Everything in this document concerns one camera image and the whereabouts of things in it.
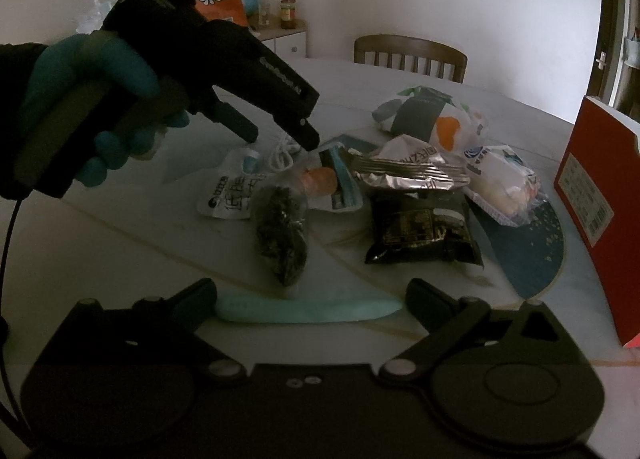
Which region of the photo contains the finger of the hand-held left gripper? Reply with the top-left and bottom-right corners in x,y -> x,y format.
202,88 -> 259,142
199,20 -> 322,151

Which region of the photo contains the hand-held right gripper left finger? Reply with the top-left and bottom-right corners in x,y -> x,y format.
37,278 -> 248,387

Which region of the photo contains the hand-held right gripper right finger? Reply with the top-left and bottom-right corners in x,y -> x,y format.
377,278 -> 593,386

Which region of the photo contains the white cable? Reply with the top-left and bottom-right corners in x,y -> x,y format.
264,132 -> 302,173

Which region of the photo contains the white potato chip packet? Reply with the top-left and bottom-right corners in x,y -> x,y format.
196,139 -> 368,223

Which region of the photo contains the light teal oblong case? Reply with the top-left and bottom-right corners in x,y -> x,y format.
215,290 -> 404,326

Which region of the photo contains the clear bag of dark leaves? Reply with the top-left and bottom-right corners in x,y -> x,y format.
251,183 -> 312,298

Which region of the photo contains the silver foil snack packet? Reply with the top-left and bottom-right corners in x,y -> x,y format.
349,134 -> 472,196

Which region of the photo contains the clear bread packet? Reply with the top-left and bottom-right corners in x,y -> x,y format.
462,143 -> 549,226

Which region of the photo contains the red cardboard box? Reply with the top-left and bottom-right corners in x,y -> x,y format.
554,95 -> 640,351

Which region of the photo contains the person's left forearm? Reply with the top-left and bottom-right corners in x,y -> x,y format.
0,42 -> 51,201

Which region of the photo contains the person's left hand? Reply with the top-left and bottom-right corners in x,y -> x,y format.
22,36 -> 163,186

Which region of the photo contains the small white cabinet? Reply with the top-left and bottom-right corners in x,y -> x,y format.
248,19 -> 308,60

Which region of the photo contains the clear plastic bag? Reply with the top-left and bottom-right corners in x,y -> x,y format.
75,0 -> 121,35

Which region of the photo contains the black snack packet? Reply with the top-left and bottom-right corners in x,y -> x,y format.
365,188 -> 485,271

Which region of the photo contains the brown wooden chair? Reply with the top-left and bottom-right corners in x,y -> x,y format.
353,34 -> 469,85

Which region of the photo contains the white packet with orange patch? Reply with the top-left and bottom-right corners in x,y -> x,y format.
372,84 -> 489,151

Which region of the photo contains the grey hanging tote bag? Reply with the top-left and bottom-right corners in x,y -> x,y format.
622,26 -> 640,71

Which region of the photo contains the brown wooden door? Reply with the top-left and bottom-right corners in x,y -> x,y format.
587,0 -> 630,110

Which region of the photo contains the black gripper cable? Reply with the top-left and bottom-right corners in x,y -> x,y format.
0,196 -> 31,445

